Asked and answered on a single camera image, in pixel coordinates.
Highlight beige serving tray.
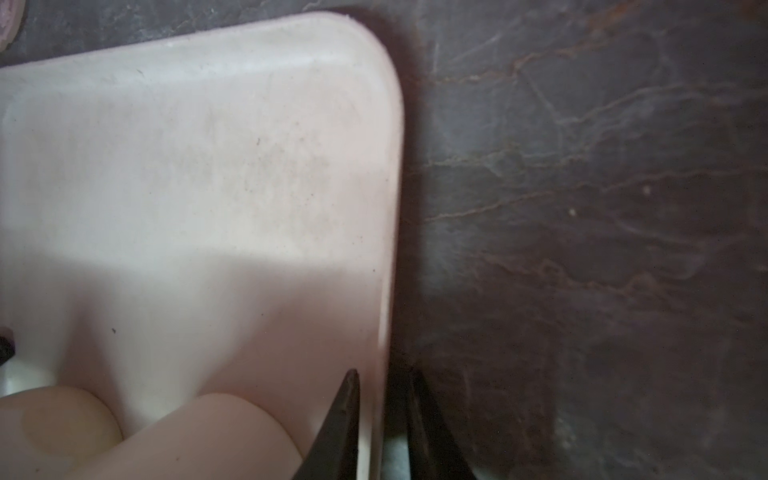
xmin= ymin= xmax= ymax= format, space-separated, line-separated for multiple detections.
xmin=1 ymin=12 xmax=404 ymax=479

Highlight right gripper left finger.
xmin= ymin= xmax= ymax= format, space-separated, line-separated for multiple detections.
xmin=292 ymin=369 xmax=360 ymax=480

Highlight white mug purple outside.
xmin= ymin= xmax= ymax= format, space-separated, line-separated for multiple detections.
xmin=68 ymin=394 xmax=302 ymax=479

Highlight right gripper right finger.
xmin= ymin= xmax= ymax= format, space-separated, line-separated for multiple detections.
xmin=407 ymin=368 xmax=476 ymax=480

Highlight pink flower coaster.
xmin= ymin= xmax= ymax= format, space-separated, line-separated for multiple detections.
xmin=0 ymin=0 xmax=26 ymax=52

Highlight white mug centre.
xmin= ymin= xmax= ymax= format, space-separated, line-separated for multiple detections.
xmin=1 ymin=386 xmax=123 ymax=479

